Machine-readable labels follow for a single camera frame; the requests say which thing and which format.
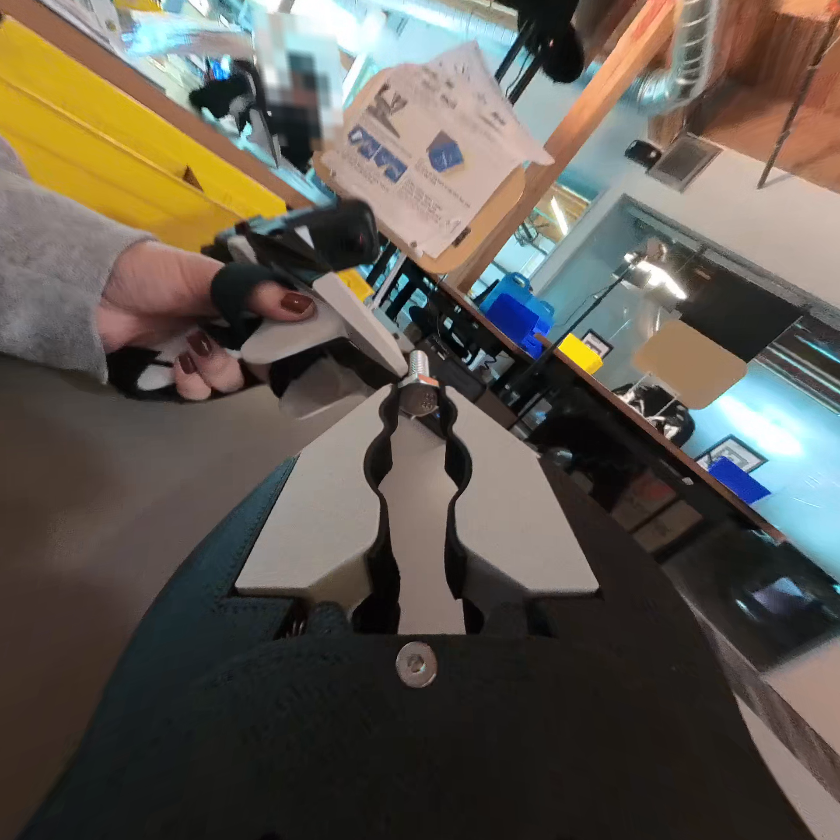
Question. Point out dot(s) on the large yellow plastic bin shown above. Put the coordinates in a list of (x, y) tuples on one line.
[(98, 144)]

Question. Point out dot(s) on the small framed sign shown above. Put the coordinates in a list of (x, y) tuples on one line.
[(597, 342), (741, 449)]

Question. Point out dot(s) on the grey wall vent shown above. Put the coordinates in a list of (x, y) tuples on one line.
[(684, 163)]

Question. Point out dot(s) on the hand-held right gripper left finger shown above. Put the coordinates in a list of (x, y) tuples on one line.
[(315, 525)]

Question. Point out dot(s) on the black wall speaker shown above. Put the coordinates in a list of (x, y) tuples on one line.
[(643, 152)]

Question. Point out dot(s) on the silver steel bolt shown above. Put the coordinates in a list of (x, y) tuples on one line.
[(420, 394)]

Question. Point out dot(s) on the plain wooden board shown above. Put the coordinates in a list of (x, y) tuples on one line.
[(689, 364)]

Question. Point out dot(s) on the light blue plastic crate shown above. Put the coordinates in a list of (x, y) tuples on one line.
[(525, 292)]

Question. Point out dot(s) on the long wooden table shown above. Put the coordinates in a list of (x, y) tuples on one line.
[(630, 420)]

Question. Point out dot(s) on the person's left hand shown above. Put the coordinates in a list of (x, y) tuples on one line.
[(157, 289)]

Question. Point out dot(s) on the black padded chair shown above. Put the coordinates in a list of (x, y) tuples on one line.
[(656, 410)]

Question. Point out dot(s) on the silver air duct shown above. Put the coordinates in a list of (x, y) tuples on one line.
[(682, 59)]

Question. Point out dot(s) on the white instruction sheet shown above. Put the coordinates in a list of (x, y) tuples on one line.
[(433, 131)]

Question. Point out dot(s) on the wooden support post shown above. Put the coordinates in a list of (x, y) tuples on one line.
[(577, 118)]

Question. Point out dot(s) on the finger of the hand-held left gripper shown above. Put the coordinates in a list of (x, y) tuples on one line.
[(358, 315), (328, 390)]

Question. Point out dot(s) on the studio light on stand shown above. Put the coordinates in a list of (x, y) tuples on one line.
[(649, 269)]

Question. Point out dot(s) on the black flat panel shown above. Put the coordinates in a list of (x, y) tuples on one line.
[(741, 315)]

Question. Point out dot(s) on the blue storage bin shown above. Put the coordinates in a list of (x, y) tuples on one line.
[(738, 482), (512, 321)]

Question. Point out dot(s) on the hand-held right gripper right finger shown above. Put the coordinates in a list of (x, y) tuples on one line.
[(518, 525)]

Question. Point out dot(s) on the small yellow bin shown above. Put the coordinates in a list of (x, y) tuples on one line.
[(581, 354)]

